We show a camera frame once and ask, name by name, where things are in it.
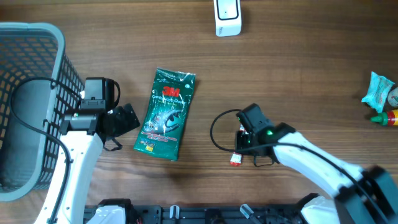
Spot red snack packet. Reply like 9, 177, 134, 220
229, 124, 249, 166

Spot green 3M glove packet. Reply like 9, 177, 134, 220
134, 68, 196, 161

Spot light green wipes pack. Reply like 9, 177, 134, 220
361, 72, 395, 113

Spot red sauce bottle green cap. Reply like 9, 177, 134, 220
370, 109, 398, 126

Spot green lid small jar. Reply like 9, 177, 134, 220
387, 87, 398, 108

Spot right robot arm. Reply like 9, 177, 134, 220
236, 103, 397, 223

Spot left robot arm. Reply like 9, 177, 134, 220
36, 78, 140, 223

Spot white barcode scanner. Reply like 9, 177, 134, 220
213, 0, 242, 37

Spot grey plastic shopping basket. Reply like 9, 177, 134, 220
1, 22, 84, 202

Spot black right camera cable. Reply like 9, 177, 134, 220
210, 108, 389, 224

